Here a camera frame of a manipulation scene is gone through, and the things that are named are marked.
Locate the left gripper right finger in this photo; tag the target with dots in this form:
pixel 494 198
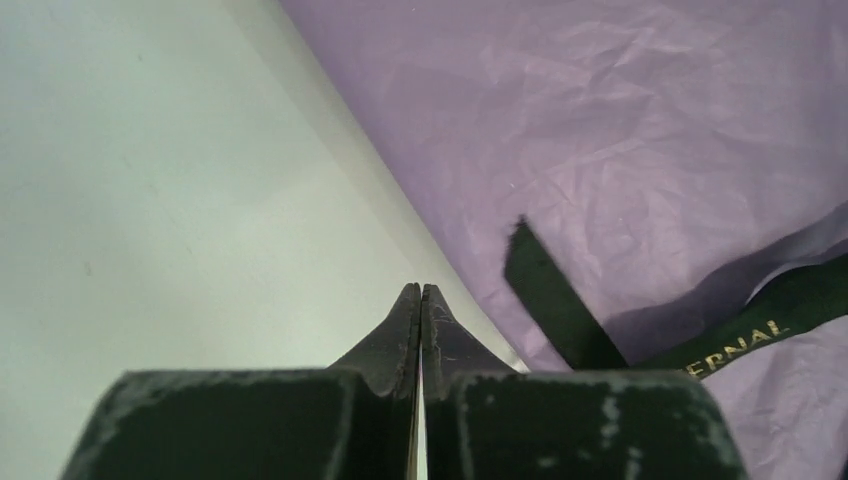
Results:
pixel 485 420

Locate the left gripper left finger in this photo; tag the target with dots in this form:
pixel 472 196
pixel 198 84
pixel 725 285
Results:
pixel 355 419

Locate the purple pink wrapping paper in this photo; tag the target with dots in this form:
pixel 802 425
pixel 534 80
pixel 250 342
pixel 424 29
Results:
pixel 671 156

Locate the black ribbon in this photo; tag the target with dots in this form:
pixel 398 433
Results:
pixel 792 303

